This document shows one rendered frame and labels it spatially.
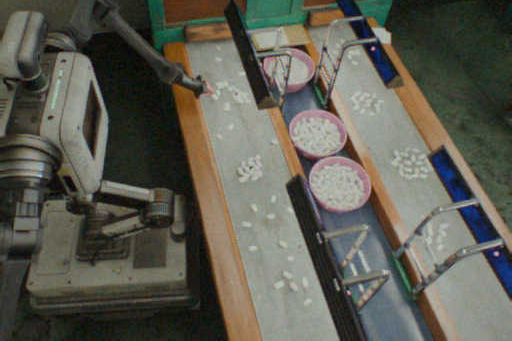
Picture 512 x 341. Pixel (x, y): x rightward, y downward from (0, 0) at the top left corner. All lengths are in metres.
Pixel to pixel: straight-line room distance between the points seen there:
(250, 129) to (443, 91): 1.95
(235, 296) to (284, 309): 0.18
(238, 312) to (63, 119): 0.89
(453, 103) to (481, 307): 1.97
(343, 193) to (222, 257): 0.59
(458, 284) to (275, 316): 0.72
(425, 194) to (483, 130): 1.54
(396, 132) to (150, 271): 1.30
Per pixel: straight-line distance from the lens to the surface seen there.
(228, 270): 1.71
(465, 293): 1.94
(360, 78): 2.41
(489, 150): 3.44
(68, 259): 2.15
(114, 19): 2.00
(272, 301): 1.71
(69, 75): 1.36
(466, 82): 3.82
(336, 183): 1.99
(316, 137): 2.09
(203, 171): 1.91
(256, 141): 2.04
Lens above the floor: 2.37
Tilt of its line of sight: 54 degrees down
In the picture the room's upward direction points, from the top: 7 degrees clockwise
